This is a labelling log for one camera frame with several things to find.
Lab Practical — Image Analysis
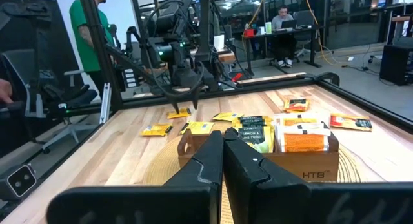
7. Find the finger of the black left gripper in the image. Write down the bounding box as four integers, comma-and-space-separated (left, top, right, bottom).
170, 94, 181, 114
192, 85, 201, 110

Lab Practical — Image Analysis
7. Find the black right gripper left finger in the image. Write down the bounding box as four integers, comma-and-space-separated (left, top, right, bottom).
46, 130, 225, 224

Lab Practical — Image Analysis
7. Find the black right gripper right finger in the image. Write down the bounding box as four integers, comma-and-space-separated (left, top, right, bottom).
225, 127, 413, 224

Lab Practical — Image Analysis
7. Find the green lemon tea packet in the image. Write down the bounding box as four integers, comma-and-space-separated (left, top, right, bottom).
232, 115, 275, 127
236, 125, 276, 154

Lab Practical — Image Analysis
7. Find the brown wooden tea box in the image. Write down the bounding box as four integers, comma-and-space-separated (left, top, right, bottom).
177, 128, 340, 183

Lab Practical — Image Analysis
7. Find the orange white tea packet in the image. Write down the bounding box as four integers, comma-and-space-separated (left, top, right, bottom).
274, 112, 330, 127
276, 122, 332, 153

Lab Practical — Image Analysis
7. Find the round woven placemat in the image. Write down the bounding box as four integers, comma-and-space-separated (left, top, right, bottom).
141, 135, 362, 224

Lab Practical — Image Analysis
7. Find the silver aluminium bar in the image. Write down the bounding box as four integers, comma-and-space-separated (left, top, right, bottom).
99, 83, 112, 125

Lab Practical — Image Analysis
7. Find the person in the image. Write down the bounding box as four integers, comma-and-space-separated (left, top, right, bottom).
69, 0, 116, 99
270, 5, 296, 68

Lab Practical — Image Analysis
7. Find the dark laptop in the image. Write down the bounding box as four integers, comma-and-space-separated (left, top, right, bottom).
280, 19, 297, 30

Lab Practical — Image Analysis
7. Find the black desk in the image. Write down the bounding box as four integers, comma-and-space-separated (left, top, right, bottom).
241, 25, 323, 76

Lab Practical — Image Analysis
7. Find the grey office chair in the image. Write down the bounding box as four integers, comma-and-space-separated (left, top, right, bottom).
0, 49, 99, 154

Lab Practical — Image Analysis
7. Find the person's hand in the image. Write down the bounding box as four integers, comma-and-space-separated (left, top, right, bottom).
0, 78, 14, 105

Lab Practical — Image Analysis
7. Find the black cabinet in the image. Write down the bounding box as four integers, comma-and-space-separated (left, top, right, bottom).
379, 45, 413, 86

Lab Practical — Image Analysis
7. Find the black metal table frame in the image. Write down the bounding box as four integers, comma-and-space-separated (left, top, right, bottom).
0, 0, 413, 218

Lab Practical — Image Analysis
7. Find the grey depth camera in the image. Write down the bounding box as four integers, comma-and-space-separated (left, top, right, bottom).
0, 163, 38, 201

